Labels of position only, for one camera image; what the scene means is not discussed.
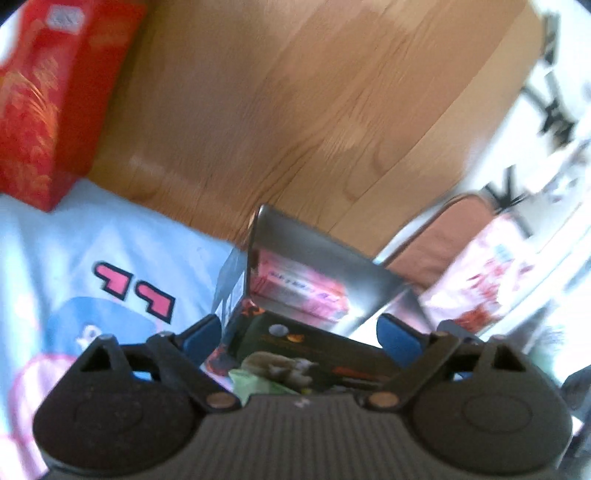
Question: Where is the wooden board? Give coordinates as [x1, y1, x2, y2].
[90, 1, 542, 256]

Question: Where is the large pink snack bag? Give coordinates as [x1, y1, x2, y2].
[420, 214, 542, 334]

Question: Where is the black sheep print box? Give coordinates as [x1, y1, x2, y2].
[204, 205, 409, 393]

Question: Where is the red gift bag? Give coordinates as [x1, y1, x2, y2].
[1, 1, 147, 211]

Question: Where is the brown seat cushion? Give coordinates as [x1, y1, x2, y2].
[384, 193, 496, 292]

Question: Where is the light green snack packet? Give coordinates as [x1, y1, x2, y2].
[228, 369, 297, 406]

